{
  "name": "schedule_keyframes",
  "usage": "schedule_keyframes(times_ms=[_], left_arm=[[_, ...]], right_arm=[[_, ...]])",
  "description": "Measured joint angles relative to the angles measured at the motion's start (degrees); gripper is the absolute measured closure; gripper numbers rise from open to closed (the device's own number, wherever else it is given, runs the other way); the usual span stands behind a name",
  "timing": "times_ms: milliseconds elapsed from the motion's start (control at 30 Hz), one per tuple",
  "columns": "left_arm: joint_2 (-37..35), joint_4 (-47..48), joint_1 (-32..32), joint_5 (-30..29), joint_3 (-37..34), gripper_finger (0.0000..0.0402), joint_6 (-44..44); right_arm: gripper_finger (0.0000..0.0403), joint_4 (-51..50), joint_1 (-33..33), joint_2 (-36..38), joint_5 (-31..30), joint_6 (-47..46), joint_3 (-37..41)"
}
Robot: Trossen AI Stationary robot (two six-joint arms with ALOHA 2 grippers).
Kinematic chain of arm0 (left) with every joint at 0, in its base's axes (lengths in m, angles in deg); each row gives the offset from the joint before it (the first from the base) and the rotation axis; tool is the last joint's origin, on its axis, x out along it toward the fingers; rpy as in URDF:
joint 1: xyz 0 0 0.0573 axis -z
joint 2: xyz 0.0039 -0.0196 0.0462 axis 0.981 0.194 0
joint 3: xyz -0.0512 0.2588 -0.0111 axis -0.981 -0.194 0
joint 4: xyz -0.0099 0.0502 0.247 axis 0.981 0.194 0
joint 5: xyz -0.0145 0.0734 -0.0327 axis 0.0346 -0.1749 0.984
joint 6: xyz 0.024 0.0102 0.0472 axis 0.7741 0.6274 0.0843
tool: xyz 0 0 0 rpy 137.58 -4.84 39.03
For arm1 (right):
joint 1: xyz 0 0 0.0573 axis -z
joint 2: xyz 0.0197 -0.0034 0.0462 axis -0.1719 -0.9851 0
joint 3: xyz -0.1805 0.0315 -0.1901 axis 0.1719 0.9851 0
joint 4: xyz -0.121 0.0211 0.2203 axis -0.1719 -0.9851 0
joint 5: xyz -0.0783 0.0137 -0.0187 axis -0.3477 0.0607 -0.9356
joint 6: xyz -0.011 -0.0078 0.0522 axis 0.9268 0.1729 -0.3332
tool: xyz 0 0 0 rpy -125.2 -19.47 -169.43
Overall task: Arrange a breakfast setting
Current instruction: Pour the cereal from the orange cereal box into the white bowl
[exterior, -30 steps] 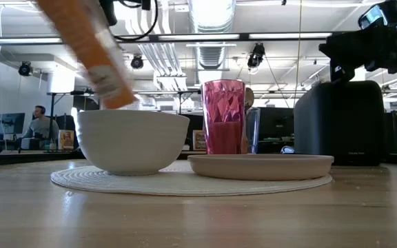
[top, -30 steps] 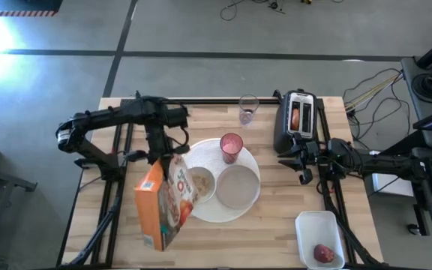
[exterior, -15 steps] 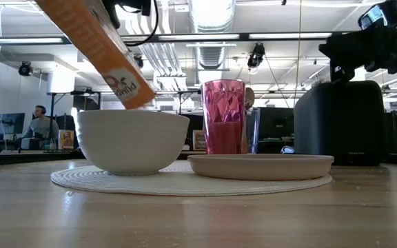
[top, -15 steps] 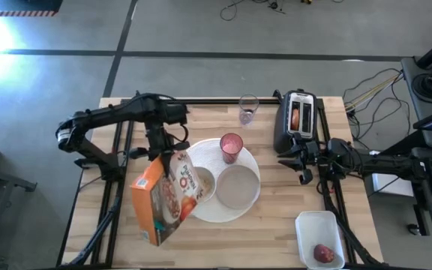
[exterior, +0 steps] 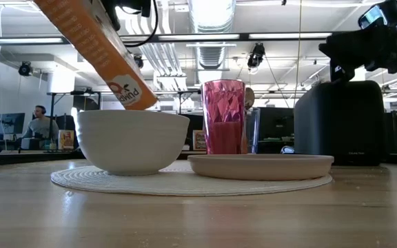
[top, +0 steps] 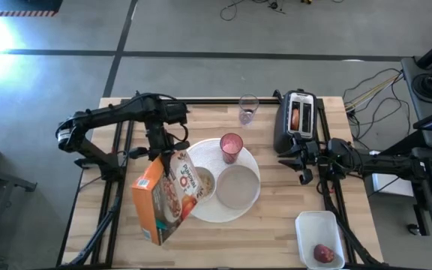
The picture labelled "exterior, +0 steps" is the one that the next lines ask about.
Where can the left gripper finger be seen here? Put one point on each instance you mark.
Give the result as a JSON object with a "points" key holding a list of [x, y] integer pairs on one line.
{"points": [[112, 17]]}

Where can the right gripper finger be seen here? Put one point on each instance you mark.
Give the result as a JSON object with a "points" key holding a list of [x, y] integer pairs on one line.
{"points": [[357, 48], [341, 70]]}

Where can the orange pumpkin cereal box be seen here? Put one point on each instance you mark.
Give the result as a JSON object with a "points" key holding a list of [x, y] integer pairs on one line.
{"points": [[95, 51]]}

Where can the black toaster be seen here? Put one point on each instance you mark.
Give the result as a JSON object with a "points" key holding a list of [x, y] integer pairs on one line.
{"points": [[340, 124]]}

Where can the pink faceted tumbler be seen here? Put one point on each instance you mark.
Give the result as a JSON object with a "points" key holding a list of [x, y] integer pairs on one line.
{"points": [[224, 117]]}

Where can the beige ceramic plate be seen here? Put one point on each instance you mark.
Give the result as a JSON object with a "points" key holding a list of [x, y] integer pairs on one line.
{"points": [[260, 168]]}

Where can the white ceramic bowl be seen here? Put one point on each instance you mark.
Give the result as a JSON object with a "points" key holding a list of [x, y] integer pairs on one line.
{"points": [[129, 144]]}

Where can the white woven round placemat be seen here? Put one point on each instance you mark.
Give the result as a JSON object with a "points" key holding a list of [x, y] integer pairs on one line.
{"points": [[184, 186]]}

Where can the small white rounded device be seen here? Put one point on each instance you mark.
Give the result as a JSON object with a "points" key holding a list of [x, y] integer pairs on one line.
{"points": [[287, 149]]}

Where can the clear drinking glass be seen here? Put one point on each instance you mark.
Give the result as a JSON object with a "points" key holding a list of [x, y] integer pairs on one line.
{"points": [[253, 131]]}

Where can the small yellow printed box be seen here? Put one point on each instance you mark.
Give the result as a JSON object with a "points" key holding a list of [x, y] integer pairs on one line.
{"points": [[66, 139]]}

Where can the person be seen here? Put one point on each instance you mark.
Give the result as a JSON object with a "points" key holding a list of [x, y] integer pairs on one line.
{"points": [[41, 127]]}

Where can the black computer monitor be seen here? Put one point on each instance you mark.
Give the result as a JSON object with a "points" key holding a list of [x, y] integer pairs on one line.
{"points": [[10, 122]]}

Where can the printed cardboard box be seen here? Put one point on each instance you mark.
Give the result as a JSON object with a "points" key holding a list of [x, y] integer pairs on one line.
{"points": [[199, 140]]}

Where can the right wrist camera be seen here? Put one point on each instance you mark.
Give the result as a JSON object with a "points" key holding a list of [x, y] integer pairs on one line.
{"points": [[372, 17]]}

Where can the silver ribbed ventilation duct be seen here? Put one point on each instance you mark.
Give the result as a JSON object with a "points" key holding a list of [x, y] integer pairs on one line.
{"points": [[212, 55]]}

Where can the black overhead frame bar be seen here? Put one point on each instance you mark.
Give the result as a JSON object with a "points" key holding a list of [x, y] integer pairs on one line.
{"points": [[244, 36]]}

